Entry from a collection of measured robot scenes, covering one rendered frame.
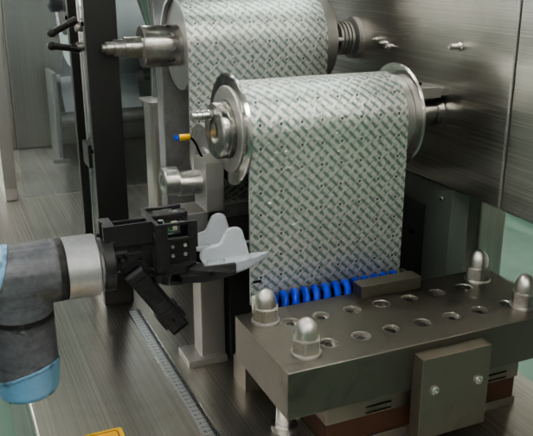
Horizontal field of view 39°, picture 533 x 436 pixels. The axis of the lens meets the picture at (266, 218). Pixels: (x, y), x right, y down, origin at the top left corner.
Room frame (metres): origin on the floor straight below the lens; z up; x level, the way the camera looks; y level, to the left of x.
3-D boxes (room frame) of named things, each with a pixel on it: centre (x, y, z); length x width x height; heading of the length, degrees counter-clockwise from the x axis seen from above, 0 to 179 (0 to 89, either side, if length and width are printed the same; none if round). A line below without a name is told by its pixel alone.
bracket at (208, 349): (1.00, 0.10, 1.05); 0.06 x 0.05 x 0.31; 114
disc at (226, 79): (0.99, 0.05, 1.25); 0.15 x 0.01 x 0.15; 24
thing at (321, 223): (0.98, -0.09, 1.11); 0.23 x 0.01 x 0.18; 114
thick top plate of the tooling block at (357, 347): (0.89, -0.17, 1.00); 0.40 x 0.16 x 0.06; 114
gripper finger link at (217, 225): (0.95, 0.06, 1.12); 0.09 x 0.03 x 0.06; 123
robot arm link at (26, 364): (0.82, 0.31, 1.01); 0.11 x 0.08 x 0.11; 64
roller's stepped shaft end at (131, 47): (1.18, 0.22, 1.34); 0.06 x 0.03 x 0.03; 114
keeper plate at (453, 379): (0.81, -0.23, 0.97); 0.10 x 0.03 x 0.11; 114
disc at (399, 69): (1.09, -0.19, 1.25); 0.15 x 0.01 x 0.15; 24
